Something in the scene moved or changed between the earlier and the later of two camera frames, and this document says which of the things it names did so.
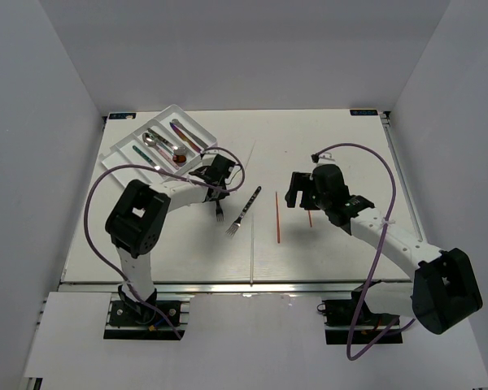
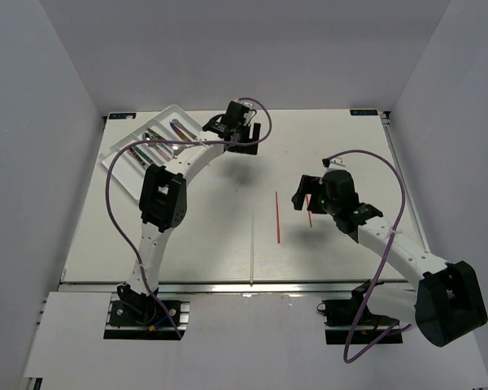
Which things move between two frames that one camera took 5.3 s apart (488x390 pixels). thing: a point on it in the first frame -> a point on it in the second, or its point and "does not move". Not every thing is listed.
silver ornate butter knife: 192,134 does not move
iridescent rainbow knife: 189,143 does not move
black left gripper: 221,196 -> 248,149
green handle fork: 145,156 does not move
